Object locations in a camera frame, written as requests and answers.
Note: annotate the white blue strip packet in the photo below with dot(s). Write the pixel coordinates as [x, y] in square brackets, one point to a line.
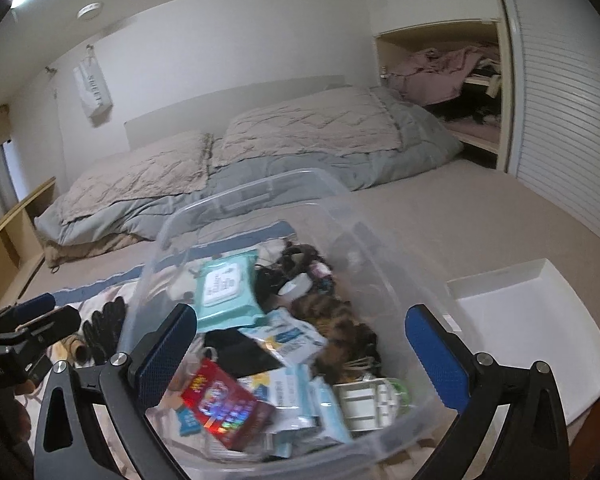
[290, 335]

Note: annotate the teal wet wipes pack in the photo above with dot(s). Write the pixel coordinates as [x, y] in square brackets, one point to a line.
[225, 285]

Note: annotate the cream closet shelf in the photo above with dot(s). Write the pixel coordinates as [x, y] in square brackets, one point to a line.
[380, 60]

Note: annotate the white hanging bag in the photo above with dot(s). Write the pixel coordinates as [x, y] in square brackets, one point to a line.
[95, 90]

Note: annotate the colourful small scrunchie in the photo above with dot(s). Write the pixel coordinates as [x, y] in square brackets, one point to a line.
[324, 280]

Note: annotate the cardboard tube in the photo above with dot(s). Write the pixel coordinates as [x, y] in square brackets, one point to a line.
[80, 355]

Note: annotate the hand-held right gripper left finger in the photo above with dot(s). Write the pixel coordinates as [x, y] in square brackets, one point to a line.
[165, 355]

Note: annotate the round ceiling light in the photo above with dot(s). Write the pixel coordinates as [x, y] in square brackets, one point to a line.
[90, 10]

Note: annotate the blue face mask packet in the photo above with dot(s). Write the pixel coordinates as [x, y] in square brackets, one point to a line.
[320, 410]

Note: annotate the dark clothes pile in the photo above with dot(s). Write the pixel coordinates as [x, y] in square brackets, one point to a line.
[465, 107]

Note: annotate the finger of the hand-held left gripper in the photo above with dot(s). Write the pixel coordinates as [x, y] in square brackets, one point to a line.
[55, 324]
[35, 306]

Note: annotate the white round case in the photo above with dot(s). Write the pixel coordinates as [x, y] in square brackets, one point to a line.
[295, 287]

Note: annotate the small blue sachet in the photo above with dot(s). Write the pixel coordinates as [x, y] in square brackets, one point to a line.
[187, 420]

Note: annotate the clear plastic storage bin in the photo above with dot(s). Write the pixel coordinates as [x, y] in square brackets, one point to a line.
[240, 205]

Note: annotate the wooden shelf unit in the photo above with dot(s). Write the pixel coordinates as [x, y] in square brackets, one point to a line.
[10, 230]

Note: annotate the black cloth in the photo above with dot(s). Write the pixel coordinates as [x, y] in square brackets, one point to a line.
[240, 350]

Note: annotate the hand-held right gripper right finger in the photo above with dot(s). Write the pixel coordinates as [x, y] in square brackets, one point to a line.
[437, 355]

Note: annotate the mottled brown furry scrunchie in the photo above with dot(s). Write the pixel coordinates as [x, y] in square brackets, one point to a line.
[340, 325]

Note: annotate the printed blanket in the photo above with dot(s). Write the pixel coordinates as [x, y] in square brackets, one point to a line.
[110, 287]

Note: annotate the black glove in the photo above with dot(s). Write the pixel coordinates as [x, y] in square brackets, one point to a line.
[105, 325]

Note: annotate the pink clothes pile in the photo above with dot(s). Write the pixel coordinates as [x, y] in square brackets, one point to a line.
[430, 72]

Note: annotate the white bin lid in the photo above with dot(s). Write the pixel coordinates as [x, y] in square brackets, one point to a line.
[520, 340]

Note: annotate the beige textured pillow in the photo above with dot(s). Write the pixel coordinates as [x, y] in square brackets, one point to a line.
[145, 175]
[305, 125]

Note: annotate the white louvered door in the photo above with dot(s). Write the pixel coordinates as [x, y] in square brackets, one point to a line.
[555, 110]

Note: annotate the beige fleece blanket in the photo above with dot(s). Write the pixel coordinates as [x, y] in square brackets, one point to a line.
[80, 250]

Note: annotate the person's left hand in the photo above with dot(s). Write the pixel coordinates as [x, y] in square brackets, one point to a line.
[24, 389]

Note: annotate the grey blue duvet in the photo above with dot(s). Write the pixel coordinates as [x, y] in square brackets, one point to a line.
[405, 150]

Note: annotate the white plastic rack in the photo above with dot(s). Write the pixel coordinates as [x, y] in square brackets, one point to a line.
[365, 400]

